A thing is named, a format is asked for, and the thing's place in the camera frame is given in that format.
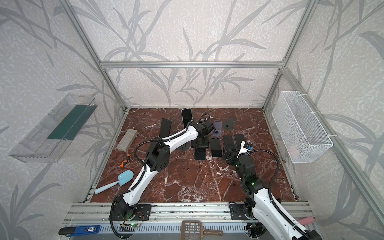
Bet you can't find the blue black tool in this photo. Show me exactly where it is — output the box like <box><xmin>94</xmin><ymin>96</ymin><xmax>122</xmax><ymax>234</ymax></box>
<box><xmin>58</xmin><ymin>225</ymin><xmax>101</xmax><ymax>237</ymax></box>

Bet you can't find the teal phone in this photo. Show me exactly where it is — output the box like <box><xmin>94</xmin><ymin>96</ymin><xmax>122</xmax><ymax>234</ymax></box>
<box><xmin>235</xmin><ymin>134</ymin><xmax>246</xmax><ymax>150</ymax></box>

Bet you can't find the purple pink toy rake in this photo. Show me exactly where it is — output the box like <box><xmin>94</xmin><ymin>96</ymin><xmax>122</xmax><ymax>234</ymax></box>
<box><xmin>298</xmin><ymin>217</ymin><xmax>316</xmax><ymax>226</ymax></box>

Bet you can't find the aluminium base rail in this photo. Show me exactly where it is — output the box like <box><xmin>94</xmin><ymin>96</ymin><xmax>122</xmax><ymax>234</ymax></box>
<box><xmin>61</xmin><ymin>201</ymin><xmax>319</xmax><ymax>240</ymax></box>

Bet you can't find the dark grey front stand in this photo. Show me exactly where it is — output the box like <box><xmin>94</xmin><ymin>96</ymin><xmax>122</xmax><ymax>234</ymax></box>
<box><xmin>224</xmin><ymin>118</ymin><xmax>235</xmax><ymax>131</ymax></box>

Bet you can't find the purple-edged phone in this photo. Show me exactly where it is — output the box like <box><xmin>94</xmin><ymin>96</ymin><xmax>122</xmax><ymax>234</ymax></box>
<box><xmin>223</xmin><ymin>135</ymin><xmax>237</xmax><ymax>152</ymax></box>

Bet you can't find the brown plastic scoop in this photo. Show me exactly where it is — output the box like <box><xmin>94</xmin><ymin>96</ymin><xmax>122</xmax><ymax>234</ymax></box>
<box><xmin>181</xmin><ymin>220</ymin><xmax>224</xmax><ymax>240</ymax></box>

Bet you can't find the purple-grey stand back right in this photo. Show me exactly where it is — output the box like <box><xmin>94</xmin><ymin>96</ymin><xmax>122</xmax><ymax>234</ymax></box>
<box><xmin>212</xmin><ymin>120</ymin><xmax>223</xmax><ymax>138</ymax></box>

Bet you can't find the white-edged phone at back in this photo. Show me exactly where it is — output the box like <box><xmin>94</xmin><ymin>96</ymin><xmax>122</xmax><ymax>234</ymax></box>
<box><xmin>182</xmin><ymin>109</ymin><xmax>193</xmax><ymax>128</ymax></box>

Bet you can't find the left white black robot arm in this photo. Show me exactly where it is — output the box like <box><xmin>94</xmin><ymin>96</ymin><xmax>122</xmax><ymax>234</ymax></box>
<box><xmin>109</xmin><ymin>119</ymin><xmax>214</xmax><ymax>224</ymax></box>

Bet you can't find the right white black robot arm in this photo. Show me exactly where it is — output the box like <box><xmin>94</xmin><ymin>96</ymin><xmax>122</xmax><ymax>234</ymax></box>
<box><xmin>223</xmin><ymin>149</ymin><xmax>322</xmax><ymax>240</ymax></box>

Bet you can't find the clear plastic wall bin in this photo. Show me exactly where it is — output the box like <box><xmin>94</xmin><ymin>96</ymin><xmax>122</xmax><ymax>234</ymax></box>
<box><xmin>9</xmin><ymin>94</ymin><xmax>98</xmax><ymax>163</ymax></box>

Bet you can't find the grey stone block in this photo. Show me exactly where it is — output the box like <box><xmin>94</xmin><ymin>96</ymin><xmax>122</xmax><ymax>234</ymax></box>
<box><xmin>117</xmin><ymin>129</ymin><xmax>138</xmax><ymax>152</ymax></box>

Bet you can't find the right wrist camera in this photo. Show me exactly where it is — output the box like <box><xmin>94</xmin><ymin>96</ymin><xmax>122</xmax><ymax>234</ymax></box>
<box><xmin>238</xmin><ymin>141</ymin><xmax>253</xmax><ymax>159</ymax></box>

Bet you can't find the black phone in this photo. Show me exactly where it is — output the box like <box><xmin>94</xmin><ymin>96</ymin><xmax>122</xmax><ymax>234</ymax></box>
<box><xmin>159</xmin><ymin>118</ymin><xmax>172</xmax><ymax>138</ymax></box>
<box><xmin>194</xmin><ymin>148</ymin><xmax>206</xmax><ymax>161</ymax></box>

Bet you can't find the light blue plastic trowel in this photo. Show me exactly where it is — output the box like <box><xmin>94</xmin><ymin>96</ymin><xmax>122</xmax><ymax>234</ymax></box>
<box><xmin>94</xmin><ymin>170</ymin><xmax>134</xmax><ymax>195</ymax></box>

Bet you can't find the white wire mesh basket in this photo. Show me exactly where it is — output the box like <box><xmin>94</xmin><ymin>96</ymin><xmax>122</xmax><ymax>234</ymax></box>
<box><xmin>272</xmin><ymin>91</ymin><xmax>333</xmax><ymax>164</ymax></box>

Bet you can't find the teal-edged phone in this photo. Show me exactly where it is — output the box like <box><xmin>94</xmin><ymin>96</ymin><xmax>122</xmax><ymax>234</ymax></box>
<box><xmin>210</xmin><ymin>138</ymin><xmax>223</xmax><ymax>158</ymax></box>

